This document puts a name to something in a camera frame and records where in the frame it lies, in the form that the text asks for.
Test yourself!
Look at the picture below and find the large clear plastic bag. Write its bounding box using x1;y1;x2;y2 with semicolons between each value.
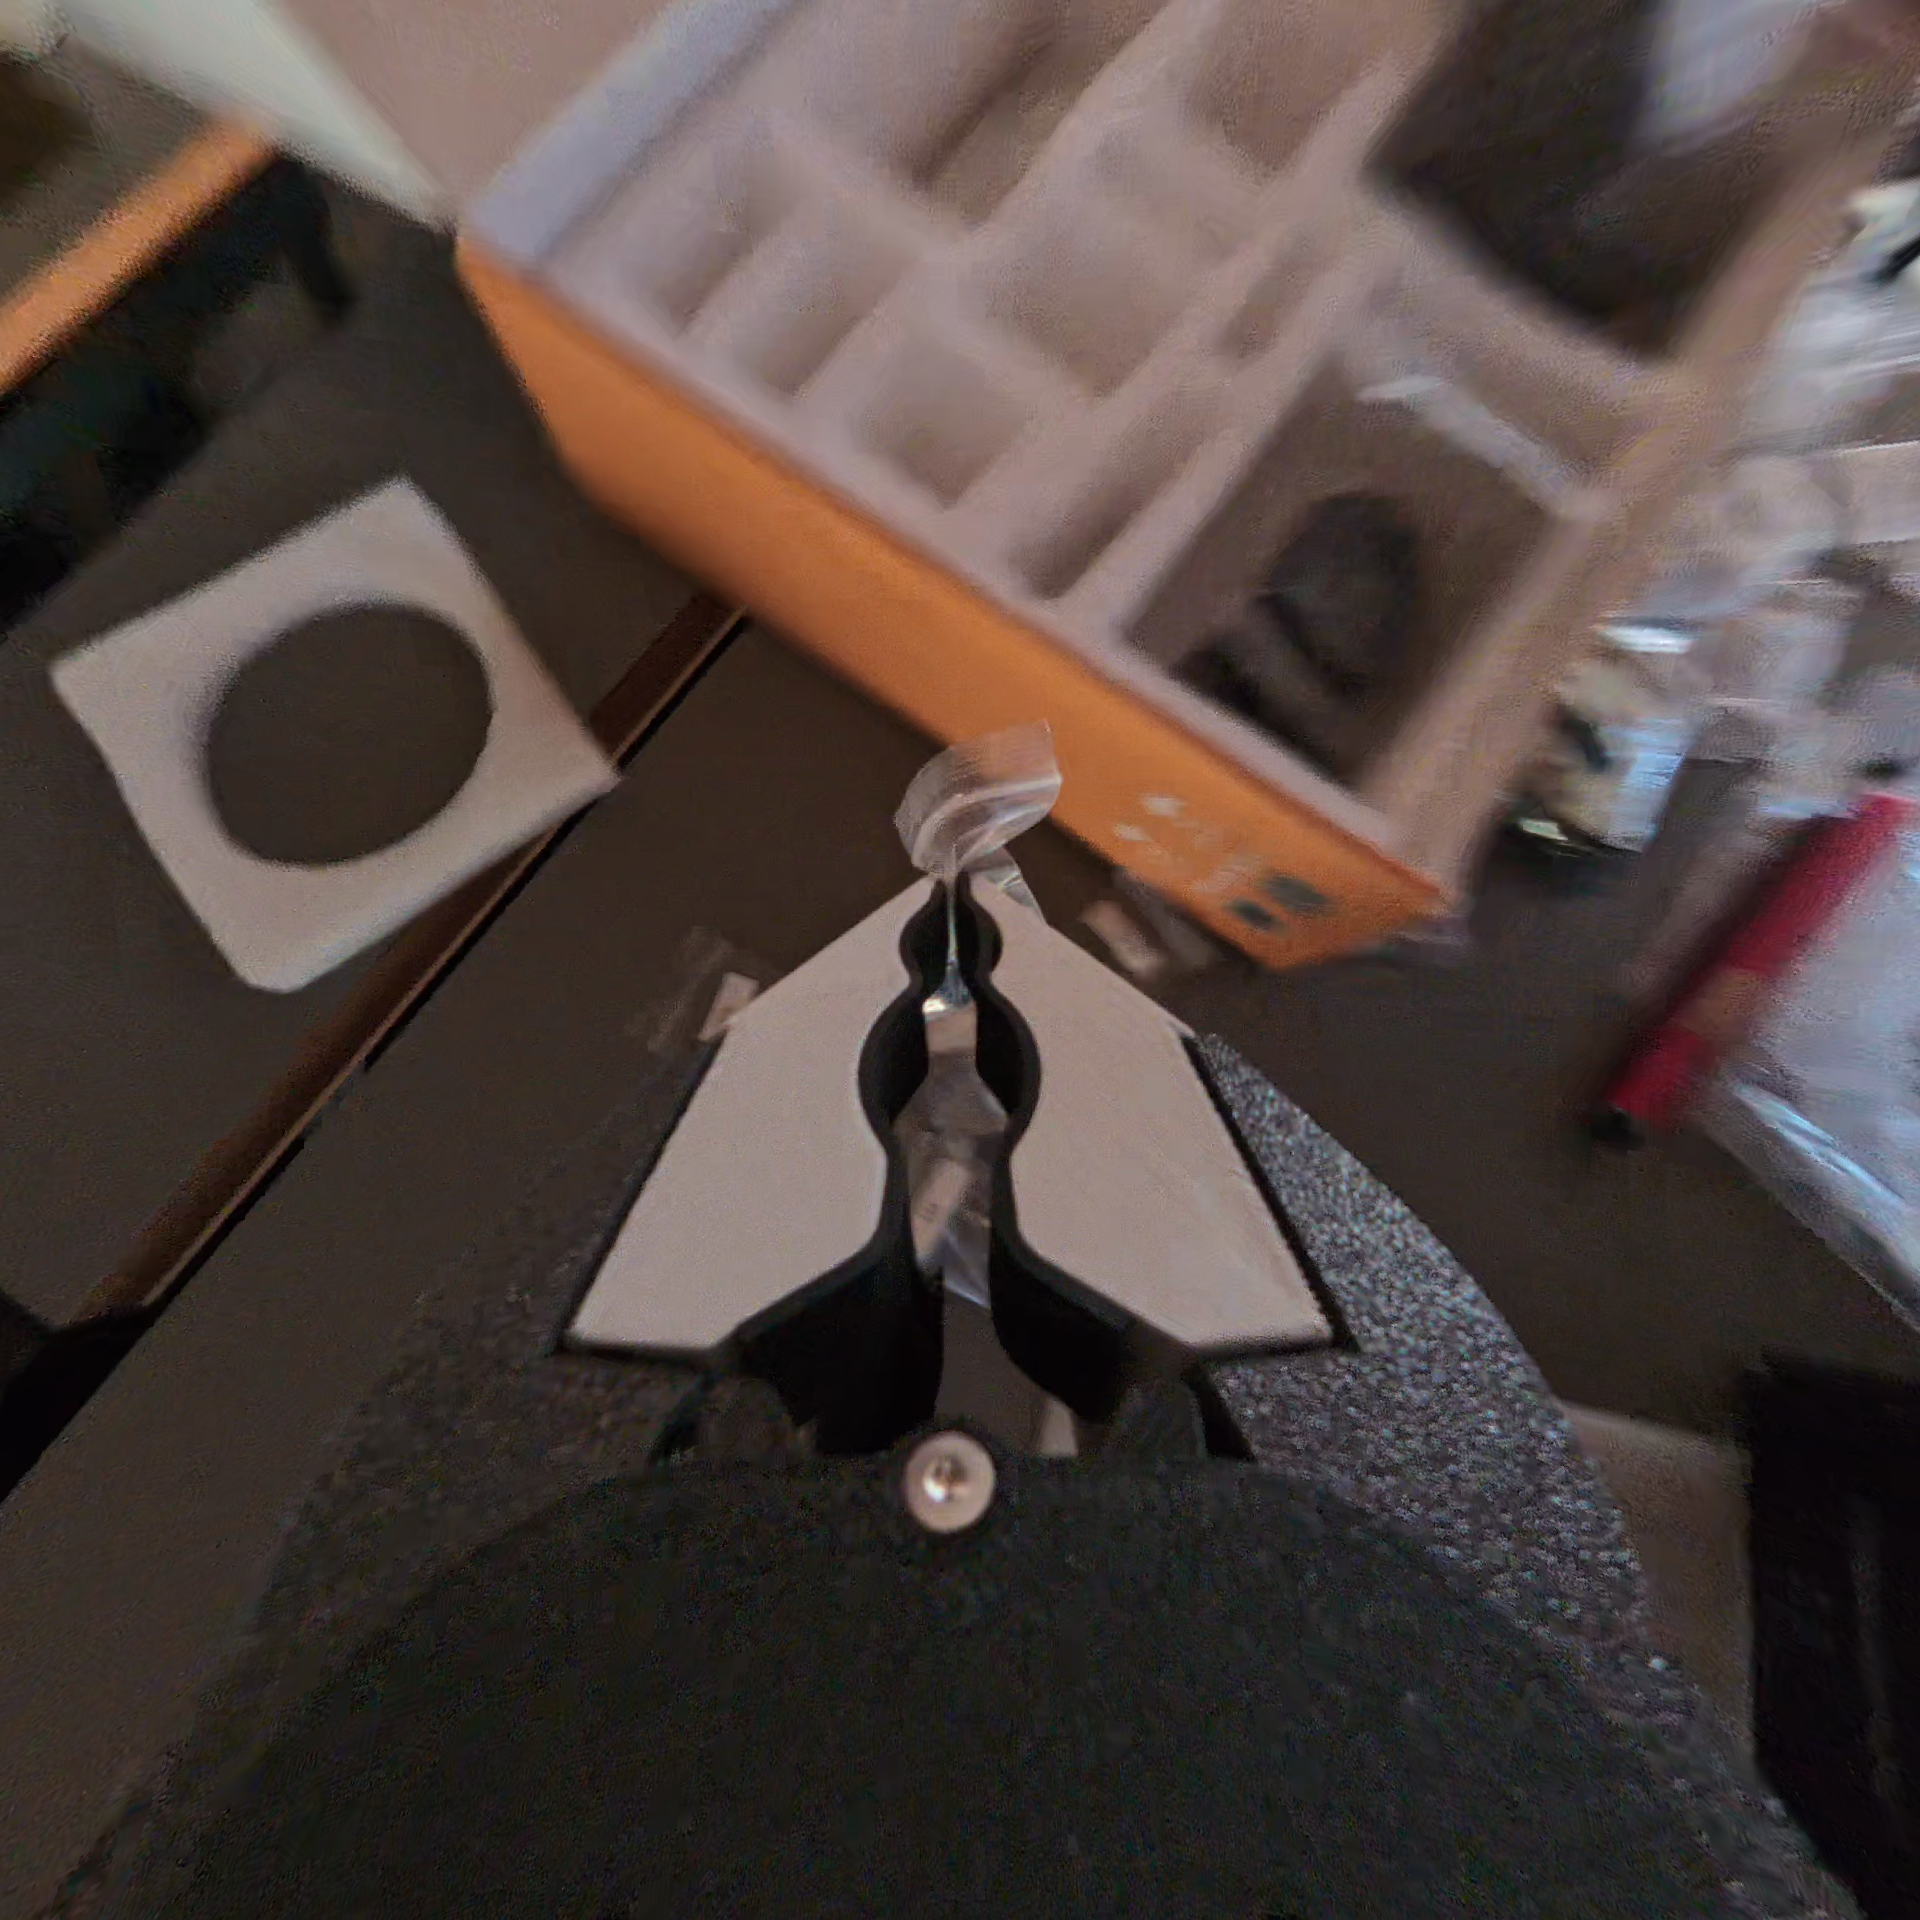
1695;900;1920;1327

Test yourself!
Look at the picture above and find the small clear plastic bag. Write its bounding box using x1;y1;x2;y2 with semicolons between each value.
892;719;1070;1309

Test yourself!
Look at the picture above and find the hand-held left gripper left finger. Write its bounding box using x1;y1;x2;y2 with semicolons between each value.
570;878;958;1362

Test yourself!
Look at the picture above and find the orange and white cardboard box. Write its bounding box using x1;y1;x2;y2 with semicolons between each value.
454;0;1914;973

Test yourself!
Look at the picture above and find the dark desk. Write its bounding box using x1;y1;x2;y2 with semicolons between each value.
0;599;1920;1920
0;150;741;1327

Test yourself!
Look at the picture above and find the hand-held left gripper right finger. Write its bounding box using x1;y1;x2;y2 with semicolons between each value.
971;878;1338;1362

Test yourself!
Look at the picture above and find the white foam square with hole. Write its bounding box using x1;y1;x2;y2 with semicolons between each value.
48;478;620;994

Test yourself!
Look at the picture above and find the red screwdriver handle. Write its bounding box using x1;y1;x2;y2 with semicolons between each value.
1594;790;1920;1144

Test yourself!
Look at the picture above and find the heap of clear plastic bags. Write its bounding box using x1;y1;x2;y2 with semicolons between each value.
1559;192;1920;846

